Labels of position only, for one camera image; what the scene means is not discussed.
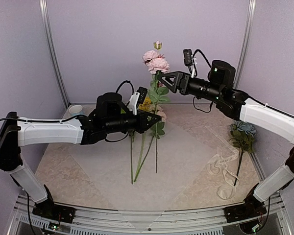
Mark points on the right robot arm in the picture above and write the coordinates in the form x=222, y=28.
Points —
x=238, y=105

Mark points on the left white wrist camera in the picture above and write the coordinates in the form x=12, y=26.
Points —
x=136, y=99

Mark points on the front aluminium rail base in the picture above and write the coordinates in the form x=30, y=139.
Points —
x=95, y=221

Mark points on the pink fake flower bunch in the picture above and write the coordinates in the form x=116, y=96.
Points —
x=156, y=64

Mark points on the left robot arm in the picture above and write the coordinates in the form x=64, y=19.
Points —
x=110, y=115

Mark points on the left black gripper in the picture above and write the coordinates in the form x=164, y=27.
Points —
x=142, y=125

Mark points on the left aluminium frame post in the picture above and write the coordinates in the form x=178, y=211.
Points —
x=52, y=52

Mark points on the cream printed ribbon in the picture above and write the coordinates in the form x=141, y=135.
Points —
x=218, y=164

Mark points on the light blue mug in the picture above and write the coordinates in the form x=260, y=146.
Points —
x=76, y=110

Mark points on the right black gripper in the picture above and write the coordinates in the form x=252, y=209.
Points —
x=182, y=81

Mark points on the aluminium frame post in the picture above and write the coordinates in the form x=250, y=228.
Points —
x=246, y=40
x=52, y=52

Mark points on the yellow fake flower stem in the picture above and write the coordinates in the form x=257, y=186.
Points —
x=145, y=106

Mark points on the blue fake flower bunch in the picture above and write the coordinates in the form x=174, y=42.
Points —
x=242, y=137

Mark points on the right aluminium frame post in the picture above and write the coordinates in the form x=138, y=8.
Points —
x=246, y=40

